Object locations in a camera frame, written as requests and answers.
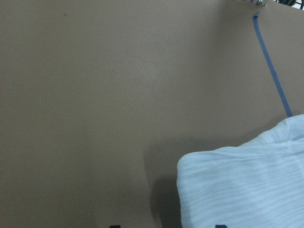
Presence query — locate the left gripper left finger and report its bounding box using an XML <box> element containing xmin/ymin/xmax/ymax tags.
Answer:
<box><xmin>109</xmin><ymin>225</ymin><xmax>121</xmax><ymax>228</ymax></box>

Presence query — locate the light blue striped shirt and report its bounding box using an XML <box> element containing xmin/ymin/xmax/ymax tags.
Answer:
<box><xmin>177</xmin><ymin>115</ymin><xmax>304</xmax><ymax>228</ymax></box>

